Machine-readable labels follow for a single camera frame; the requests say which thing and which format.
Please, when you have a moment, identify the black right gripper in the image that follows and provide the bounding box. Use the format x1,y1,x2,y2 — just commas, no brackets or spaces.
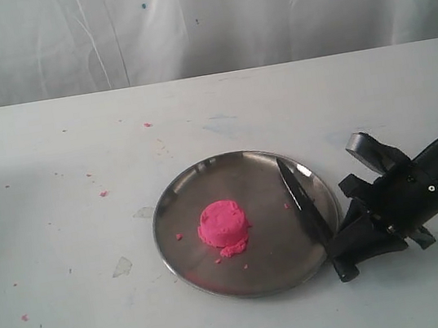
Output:
325,147,438,282

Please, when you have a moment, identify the white backdrop sheet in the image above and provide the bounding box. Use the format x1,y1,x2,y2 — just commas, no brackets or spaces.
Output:
0,0,438,106

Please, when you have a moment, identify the black kitchen knife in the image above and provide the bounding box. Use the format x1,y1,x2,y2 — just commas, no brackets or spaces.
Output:
276,157,333,248

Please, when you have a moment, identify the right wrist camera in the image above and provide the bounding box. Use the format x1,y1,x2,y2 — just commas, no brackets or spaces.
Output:
345,132,410,175

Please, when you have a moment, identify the round steel plate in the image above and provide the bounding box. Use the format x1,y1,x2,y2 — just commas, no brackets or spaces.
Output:
153,150,326,298

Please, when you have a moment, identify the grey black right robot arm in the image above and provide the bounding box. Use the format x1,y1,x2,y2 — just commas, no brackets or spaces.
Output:
326,132,438,282

